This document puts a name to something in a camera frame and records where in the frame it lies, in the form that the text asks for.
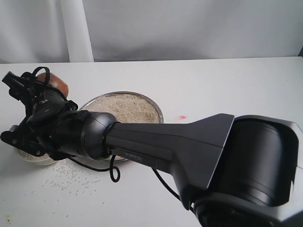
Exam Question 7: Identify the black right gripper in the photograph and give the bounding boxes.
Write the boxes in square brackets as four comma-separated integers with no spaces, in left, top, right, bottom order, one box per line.
[2,71,88,160]

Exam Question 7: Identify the brown wooden cup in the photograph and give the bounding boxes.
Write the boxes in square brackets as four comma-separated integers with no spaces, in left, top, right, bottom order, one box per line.
[31,71,69,111]

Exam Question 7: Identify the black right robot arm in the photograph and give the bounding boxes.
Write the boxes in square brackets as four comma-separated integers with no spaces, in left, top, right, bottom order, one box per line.
[0,72,303,227]

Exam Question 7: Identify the uncooked white rice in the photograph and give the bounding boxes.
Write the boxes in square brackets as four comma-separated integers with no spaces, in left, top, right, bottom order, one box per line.
[17,149,50,161]

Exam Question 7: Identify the white ceramic bowl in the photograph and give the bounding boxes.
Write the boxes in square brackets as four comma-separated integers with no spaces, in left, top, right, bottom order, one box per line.
[14,148,56,166]

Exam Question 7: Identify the spilled rice grains on table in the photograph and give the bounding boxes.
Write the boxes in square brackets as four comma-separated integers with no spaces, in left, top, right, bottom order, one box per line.
[36,160,109,218]

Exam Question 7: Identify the rice in steel tray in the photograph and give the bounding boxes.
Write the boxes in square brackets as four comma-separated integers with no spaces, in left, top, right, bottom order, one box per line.
[85,93,160,123]

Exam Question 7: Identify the white backdrop curtain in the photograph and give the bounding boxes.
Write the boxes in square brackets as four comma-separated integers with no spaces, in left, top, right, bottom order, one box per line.
[0,0,303,63]

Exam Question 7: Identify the round steel tray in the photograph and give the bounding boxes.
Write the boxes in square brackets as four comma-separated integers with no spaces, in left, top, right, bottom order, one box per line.
[79,90,165,163]

